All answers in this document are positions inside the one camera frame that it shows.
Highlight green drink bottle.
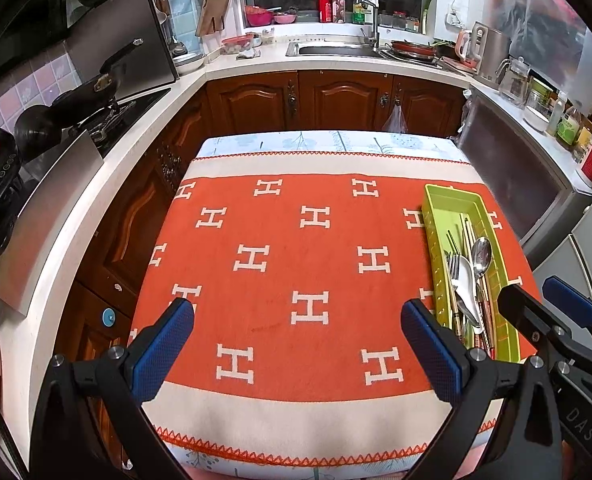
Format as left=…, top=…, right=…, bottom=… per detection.
left=556, top=105, right=584, bottom=146

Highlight glass jar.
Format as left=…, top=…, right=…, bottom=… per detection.
left=523, top=77, right=552, bottom=128

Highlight black round pot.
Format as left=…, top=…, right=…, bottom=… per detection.
left=14, top=105, right=66, bottom=153

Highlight red pan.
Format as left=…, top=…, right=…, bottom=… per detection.
left=391, top=40, right=439, bottom=58

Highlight bamboo chopstick dark print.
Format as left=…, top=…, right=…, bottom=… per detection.
left=445, top=231, right=463, bottom=333

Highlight black frying pan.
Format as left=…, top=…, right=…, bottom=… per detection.
left=50, top=37, right=145, bottom=116

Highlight steel sink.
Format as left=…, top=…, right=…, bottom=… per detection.
left=285, top=40, right=389, bottom=58

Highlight steel fork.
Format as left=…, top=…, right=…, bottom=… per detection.
left=446, top=252, right=469, bottom=341

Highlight glass teapot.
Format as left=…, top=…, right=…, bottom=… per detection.
left=496, top=56, right=532, bottom=103

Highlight pink handled jug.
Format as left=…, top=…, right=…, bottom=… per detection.
left=455, top=30, right=474, bottom=61

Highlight white ceramic spoon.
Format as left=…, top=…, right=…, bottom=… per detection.
left=450, top=255, right=486, bottom=331

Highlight wooden cutting board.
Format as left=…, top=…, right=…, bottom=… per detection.
left=196, top=0, right=231, bottom=37

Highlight clear plastic bottle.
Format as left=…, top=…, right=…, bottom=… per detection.
left=546, top=90, right=567, bottom=136

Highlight black gas stove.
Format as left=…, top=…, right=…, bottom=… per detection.
left=70, top=87, right=171, bottom=158

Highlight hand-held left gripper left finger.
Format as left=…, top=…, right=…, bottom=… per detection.
left=40, top=297, right=197, bottom=480

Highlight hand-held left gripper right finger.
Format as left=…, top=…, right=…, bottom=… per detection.
left=401, top=299, right=562, bottom=480

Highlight hanging plastic bag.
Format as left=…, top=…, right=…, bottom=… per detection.
left=382, top=102, right=407, bottom=133

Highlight bamboo chopstick red bands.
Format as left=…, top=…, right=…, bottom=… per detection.
left=476, top=260, right=497, bottom=356

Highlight black range hood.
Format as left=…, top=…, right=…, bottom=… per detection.
left=0, top=0, right=141, bottom=86

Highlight large pink bowl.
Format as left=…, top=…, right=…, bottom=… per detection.
left=244, top=5, right=275, bottom=27

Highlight low steel splash panel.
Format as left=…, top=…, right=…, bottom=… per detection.
left=0, top=130, right=106, bottom=318

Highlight stainless steel appliance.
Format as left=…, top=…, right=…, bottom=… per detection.
left=458, top=85, right=592, bottom=261

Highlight row of spice jars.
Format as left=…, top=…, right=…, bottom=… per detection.
left=380, top=10, right=421, bottom=33

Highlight steel faucet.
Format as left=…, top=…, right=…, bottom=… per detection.
left=355, top=0, right=381, bottom=48

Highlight orange printed blanket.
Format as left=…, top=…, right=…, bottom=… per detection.
left=130, top=152, right=539, bottom=466

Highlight green plastic utensil tray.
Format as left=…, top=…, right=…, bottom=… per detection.
left=422, top=184, right=524, bottom=363

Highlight grey refrigerator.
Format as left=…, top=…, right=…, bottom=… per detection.
left=533, top=160, right=592, bottom=331

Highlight pink lid food container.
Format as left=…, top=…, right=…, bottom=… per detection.
left=221, top=35, right=254, bottom=56

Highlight steel kettle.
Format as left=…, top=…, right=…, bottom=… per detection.
left=468, top=21, right=512, bottom=83

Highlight wooden cabinet door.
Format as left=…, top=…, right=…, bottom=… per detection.
left=208, top=71, right=299, bottom=136
left=395, top=76, right=467, bottom=136
left=300, top=71, right=394, bottom=133

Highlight wooden base cabinet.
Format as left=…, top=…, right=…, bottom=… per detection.
left=66, top=95, right=209, bottom=461

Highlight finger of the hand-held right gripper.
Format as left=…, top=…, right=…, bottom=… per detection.
left=497, top=284, right=577, bottom=368
left=542, top=275, right=592, bottom=331

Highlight tall steel splash panel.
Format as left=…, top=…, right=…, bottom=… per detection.
left=66, top=0, right=179, bottom=96

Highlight clear plastic sheet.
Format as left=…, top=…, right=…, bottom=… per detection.
left=491, top=0, right=592, bottom=96

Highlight large steel spoon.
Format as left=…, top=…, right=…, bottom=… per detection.
left=468, top=236, right=494, bottom=311

